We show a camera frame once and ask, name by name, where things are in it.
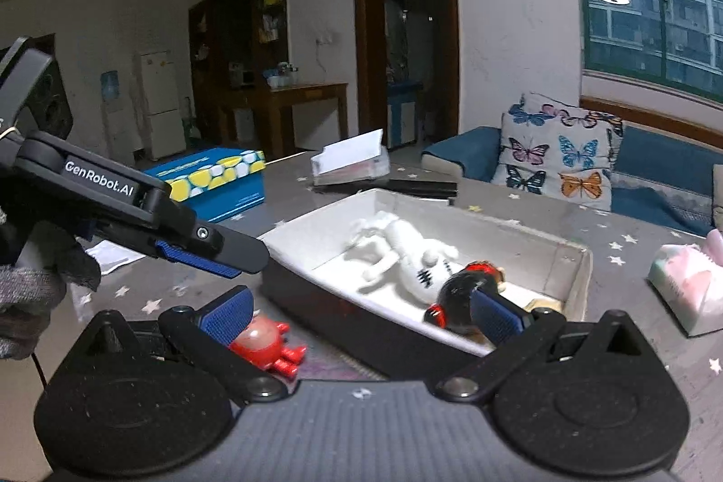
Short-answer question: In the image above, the red round toy figure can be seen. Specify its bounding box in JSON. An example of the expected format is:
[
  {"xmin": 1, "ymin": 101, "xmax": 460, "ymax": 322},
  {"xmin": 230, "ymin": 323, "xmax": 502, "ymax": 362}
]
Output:
[{"xmin": 229, "ymin": 321, "xmax": 309, "ymax": 378}]

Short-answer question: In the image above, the window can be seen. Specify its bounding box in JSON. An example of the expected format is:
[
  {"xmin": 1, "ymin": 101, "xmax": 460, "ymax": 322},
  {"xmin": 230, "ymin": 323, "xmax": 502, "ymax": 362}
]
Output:
[{"xmin": 570, "ymin": 0, "xmax": 723, "ymax": 93}]

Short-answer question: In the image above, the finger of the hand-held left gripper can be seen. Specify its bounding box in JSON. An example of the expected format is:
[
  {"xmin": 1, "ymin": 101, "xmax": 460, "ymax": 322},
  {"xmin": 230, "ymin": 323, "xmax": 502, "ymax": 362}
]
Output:
[{"xmin": 141, "ymin": 188, "xmax": 271, "ymax": 281}]

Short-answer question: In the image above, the clear box with white paper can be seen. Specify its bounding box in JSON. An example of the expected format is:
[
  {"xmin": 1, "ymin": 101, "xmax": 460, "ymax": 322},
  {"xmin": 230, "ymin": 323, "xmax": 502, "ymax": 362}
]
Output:
[{"xmin": 310, "ymin": 129, "xmax": 390, "ymax": 186}]

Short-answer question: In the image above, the blue cabinet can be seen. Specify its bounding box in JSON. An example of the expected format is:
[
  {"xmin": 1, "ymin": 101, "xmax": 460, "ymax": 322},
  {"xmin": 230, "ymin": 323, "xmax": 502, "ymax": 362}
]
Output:
[{"xmin": 388, "ymin": 81, "xmax": 423, "ymax": 150}]

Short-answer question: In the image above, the blue yellow-dotted tissue box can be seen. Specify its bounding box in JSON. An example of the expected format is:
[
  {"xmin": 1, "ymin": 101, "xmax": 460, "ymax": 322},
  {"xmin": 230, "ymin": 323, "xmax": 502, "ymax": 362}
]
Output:
[{"xmin": 141, "ymin": 149, "xmax": 266, "ymax": 224}]

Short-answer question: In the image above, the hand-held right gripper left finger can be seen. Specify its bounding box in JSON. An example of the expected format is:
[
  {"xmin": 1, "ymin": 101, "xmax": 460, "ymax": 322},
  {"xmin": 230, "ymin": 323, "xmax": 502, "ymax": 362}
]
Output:
[{"xmin": 73, "ymin": 285, "xmax": 289, "ymax": 405}]

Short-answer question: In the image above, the dark wooden door frame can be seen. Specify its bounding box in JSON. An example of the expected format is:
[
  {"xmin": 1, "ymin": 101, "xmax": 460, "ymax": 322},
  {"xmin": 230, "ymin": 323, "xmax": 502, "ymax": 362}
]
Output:
[{"xmin": 351, "ymin": 0, "xmax": 460, "ymax": 152}]

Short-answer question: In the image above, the grey cardboard box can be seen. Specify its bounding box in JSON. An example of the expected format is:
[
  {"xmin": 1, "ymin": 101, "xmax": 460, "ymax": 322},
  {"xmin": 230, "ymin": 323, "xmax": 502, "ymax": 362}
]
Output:
[{"xmin": 257, "ymin": 187, "xmax": 593, "ymax": 382}]

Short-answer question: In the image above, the person's left hand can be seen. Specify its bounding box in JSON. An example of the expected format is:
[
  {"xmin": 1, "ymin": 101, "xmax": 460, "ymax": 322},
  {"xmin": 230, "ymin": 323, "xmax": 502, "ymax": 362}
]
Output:
[{"xmin": 0, "ymin": 211, "xmax": 103, "ymax": 361}]

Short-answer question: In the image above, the white refrigerator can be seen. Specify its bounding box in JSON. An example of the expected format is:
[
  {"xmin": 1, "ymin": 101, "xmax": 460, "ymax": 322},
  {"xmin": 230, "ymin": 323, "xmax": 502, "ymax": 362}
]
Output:
[{"xmin": 134, "ymin": 50, "xmax": 187, "ymax": 161}]

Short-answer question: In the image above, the blue sofa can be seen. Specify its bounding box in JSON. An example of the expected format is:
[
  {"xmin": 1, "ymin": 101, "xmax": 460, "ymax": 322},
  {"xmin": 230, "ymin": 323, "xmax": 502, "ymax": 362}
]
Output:
[{"xmin": 421, "ymin": 123, "xmax": 723, "ymax": 237}]

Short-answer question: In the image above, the grey pillow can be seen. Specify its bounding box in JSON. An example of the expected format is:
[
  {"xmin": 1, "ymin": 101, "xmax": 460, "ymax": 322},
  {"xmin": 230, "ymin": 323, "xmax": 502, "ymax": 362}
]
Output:
[{"xmin": 710, "ymin": 163, "xmax": 723, "ymax": 231}]

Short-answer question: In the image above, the pastel tissue pack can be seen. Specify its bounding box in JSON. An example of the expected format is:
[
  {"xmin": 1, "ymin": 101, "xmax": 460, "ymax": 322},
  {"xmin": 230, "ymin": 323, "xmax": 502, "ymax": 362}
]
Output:
[{"xmin": 648, "ymin": 228, "xmax": 723, "ymax": 337}]

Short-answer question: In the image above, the white plush rabbit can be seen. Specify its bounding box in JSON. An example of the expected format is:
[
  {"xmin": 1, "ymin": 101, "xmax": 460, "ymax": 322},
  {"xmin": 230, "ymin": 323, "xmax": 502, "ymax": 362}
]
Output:
[{"xmin": 346, "ymin": 211, "xmax": 460, "ymax": 301}]

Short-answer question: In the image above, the white water dispenser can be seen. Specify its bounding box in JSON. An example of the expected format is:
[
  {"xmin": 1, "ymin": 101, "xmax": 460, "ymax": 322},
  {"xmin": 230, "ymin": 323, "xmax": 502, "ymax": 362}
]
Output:
[{"xmin": 100, "ymin": 71, "xmax": 136, "ymax": 167}]

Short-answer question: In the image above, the butterfly print pillow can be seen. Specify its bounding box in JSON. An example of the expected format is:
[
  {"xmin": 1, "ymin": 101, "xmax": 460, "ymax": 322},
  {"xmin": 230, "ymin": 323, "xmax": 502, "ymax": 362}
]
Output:
[{"xmin": 490, "ymin": 92, "xmax": 625, "ymax": 212}]

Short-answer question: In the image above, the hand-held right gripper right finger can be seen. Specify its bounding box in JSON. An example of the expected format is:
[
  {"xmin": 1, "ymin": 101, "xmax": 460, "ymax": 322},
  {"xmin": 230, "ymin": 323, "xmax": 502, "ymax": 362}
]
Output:
[{"xmin": 432, "ymin": 284, "xmax": 663, "ymax": 405}]

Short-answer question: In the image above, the black and red doll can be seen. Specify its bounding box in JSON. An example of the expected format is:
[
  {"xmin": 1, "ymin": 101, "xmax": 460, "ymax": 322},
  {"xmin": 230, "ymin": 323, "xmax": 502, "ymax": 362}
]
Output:
[{"xmin": 423, "ymin": 261, "xmax": 508, "ymax": 333}]

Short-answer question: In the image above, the wooden desk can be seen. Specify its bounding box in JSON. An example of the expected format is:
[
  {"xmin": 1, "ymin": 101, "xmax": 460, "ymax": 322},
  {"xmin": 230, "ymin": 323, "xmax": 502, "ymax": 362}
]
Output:
[{"xmin": 217, "ymin": 82, "xmax": 350, "ymax": 161}]

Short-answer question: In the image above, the white paper sheet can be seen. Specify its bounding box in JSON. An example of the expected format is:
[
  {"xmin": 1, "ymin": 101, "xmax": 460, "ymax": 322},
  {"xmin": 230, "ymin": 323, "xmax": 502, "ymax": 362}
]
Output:
[{"xmin": 85, "ymin": 240, "xmax": 142, "ymax": 275}]

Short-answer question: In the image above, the dark wooden shelf cabinet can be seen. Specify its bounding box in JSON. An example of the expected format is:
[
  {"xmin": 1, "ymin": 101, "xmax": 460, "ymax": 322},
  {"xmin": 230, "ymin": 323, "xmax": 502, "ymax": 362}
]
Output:
[{"xmin": 188, "ymin": 0, "xmax": 289, "ymax": 144}]

